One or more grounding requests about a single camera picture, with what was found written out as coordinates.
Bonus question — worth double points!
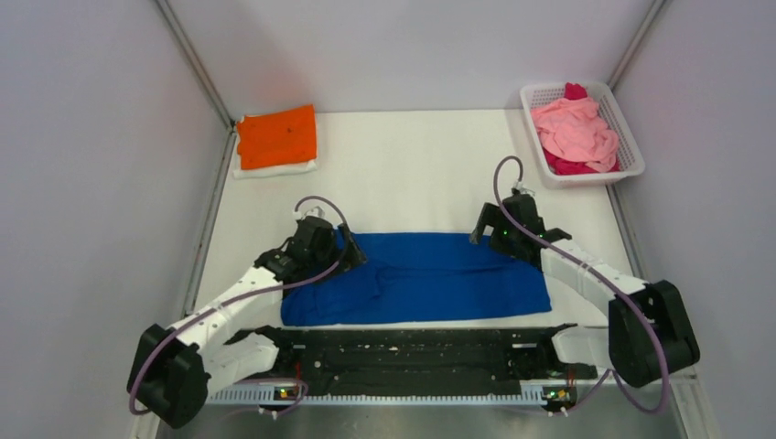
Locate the blue printed t-shirt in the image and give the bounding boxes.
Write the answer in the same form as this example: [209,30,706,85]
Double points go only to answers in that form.
[280,232,552,327]

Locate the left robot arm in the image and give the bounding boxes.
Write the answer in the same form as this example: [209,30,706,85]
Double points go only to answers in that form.
[127,215,366,429]

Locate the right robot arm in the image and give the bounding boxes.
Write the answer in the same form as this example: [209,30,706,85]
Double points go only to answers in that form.
[469,192,701,388]

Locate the folded white t-shirt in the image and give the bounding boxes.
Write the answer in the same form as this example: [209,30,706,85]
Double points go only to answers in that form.
[232,160,318,179]

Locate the pink t-shirt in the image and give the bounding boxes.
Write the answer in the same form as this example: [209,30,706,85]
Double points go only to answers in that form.
[531,95,620,174]

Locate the folded orange t-shirt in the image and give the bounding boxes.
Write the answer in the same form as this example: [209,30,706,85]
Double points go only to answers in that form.
[236,104,318,171]

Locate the white plastic basket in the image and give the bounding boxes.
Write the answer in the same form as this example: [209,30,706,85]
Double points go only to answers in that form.
[520,81,645,189]

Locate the magenta t-shirt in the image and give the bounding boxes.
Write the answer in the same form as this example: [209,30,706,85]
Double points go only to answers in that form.
[542,82,620,177]

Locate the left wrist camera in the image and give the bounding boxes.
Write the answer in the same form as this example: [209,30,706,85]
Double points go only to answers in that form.
[293,206,326,220]

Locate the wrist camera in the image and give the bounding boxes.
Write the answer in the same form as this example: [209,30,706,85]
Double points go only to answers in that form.
[293,206,326,220]
[511,180,535,197]

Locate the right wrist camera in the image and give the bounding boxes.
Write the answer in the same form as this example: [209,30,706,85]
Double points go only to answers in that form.
[511,180,535,197]

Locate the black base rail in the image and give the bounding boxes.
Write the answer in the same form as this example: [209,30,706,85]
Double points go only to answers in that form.
[254,326,598,397]

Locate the white cable duct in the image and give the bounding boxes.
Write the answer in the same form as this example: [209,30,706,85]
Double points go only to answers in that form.
[206,383,572,408]

